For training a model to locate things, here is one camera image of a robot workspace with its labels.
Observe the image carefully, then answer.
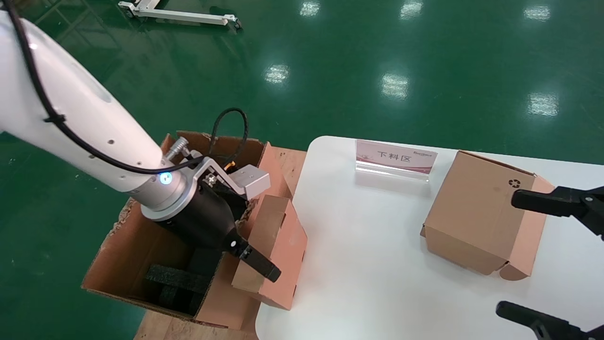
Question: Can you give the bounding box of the black corrugated cable hose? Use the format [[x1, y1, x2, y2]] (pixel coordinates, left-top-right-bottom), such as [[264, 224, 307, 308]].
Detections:
[[2, 0, 206, 175]]

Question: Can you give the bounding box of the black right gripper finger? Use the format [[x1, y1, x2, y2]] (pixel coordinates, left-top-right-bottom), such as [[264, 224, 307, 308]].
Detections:
[[511, 186, 604, 240], [495, 300, 604, 340]]

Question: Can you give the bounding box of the pink acrylic sign stand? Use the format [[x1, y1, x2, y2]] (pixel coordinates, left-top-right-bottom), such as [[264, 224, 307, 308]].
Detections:
[[355, 139, 438, 184]]

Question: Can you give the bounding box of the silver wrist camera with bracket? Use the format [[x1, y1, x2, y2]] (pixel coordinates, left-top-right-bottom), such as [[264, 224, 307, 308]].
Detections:
[[186, 150, 271, 200]]

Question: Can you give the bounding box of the wooden pallet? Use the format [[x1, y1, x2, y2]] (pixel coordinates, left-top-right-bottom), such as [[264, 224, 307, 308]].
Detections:
[[134, 147, 307, 340]]

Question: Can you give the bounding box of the cardboard box with recycle mark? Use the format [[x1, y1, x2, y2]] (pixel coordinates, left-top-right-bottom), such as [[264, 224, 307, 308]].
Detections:
[[420, 150, 556, 281]]

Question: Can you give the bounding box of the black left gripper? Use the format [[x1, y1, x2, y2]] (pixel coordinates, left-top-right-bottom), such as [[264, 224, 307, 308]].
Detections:
[[157, 186, 283, 283]]

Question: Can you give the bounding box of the black foam block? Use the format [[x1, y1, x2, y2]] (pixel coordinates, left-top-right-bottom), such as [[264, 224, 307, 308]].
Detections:
[[144, 263, 214, 316]]

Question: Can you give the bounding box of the plain cardboard box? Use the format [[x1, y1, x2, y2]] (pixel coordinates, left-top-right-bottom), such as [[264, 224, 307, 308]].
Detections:
[[231, 195, 308, 311]]

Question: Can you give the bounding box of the white wheeled stand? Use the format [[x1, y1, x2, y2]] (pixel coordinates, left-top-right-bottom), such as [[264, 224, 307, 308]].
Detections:
[[118, 0, 243, 31]]

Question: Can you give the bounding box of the big open cardboard box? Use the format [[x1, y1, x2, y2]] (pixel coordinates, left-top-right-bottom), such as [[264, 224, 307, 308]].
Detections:
[[81, 131, 295, 330]]

